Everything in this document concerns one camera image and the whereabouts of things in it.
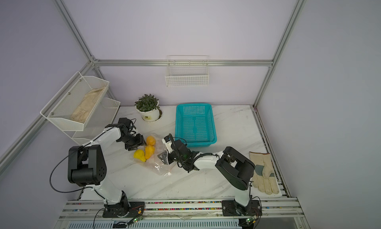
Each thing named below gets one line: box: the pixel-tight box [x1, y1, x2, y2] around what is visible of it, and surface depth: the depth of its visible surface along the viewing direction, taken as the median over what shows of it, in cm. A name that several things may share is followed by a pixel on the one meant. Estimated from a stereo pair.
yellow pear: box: [132, 149, 146, 163], surface depth 91 cm
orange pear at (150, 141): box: [145, 135, 156, 146], surface depth 97 cm
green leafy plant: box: [134, 93, 163, 118], surface depth 100 cm
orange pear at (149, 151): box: [144, 144, 156, 162], surface depth 92 cm
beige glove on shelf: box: [70, 86, 106, 124], surface depth 81 cm
